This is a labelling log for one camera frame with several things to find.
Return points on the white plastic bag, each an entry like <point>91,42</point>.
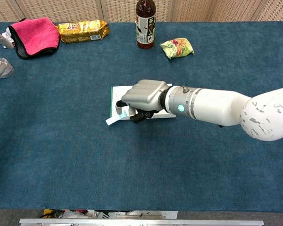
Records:
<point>70,214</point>

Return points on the gold snack packet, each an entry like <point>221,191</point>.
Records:
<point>82,31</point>

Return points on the aluminium profile rail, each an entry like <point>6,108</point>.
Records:
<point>141,222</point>

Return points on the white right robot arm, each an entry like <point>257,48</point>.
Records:
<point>217,106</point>

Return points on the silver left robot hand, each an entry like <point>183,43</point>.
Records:
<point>4,41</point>

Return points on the dark glass bottle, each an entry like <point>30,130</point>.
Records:
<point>145,28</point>

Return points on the pink cloth with black edge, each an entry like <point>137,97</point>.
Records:
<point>35,35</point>

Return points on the yellow green snack bag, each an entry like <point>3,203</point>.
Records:
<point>178,48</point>

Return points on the clear container of clips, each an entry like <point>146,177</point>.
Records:
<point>9,70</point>

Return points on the light blue paper sheet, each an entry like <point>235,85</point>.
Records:
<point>112,121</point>

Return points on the white paper box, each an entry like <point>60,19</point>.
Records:
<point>119,91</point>

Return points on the blue felt table cover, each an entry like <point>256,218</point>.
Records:
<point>132,164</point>

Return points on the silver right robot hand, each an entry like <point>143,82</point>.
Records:
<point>143,94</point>

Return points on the beige woven folding screen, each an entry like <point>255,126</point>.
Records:
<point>202,10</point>

